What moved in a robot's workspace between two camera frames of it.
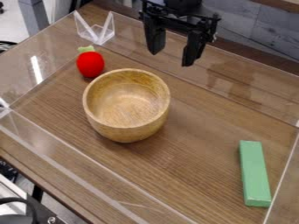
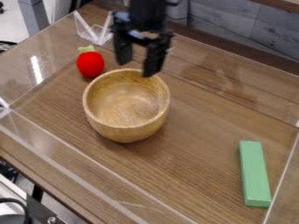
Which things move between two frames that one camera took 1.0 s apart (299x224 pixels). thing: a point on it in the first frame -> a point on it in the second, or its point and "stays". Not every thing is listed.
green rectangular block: [255, 180] stays
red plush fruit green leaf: [89, 61] stays
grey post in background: [33, 16] stays
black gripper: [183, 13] -> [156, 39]
